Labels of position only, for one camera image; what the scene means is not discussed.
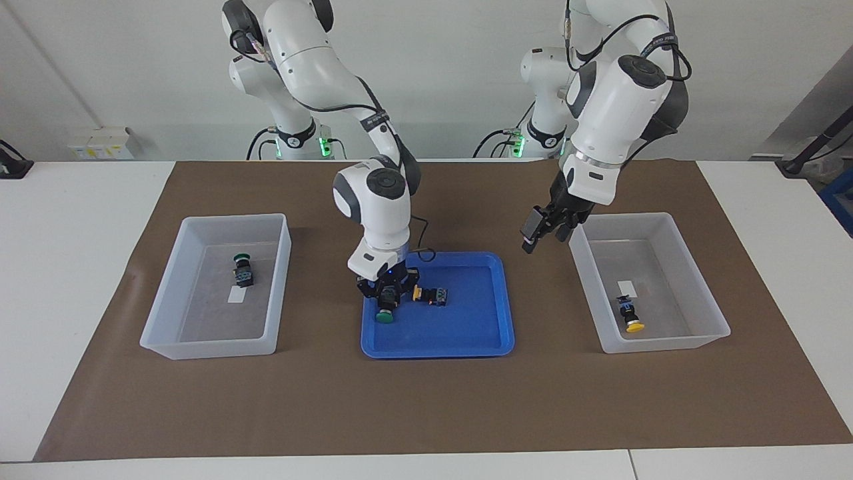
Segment large-cap yellow push button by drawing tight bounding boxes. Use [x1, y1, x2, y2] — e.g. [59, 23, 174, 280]
[616, 295, 646, 333]

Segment small-cap green push button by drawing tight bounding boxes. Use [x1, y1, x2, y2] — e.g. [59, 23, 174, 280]
[232, 252, 256, 289]

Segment blue plastic tray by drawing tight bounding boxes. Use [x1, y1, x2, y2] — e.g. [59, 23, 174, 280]
[361, 251, 516, 359]

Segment brown table mat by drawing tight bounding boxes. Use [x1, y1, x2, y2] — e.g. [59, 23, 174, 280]
[33, 160, 853, 463]

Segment translucent white plastic box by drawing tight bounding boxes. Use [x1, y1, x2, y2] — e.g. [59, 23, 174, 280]
[568, 213, 732, 355]
[139, 213, 293, 361]

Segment black pole stand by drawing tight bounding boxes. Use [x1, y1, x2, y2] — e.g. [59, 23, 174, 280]
[776, 105, 853, 177]

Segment blue plastic crate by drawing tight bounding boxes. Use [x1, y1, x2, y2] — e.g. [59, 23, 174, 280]
[818, 167, 853, 237]

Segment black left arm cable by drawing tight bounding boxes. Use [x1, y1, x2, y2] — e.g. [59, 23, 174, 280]
[565, 0, 692, 84]

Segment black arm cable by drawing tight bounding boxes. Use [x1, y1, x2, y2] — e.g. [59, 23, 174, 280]
[565, 0, 692, 84]
[229, 27, 438, 262]

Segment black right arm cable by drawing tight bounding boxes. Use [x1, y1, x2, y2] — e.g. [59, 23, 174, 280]
[229, 27, 438, 262]

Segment white wall outlet box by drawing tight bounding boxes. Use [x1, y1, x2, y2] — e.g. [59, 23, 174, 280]
[67, 127, 134, 161]

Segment black clamp mount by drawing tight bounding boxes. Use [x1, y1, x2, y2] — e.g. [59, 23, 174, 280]
[0, 139, 34, 179]

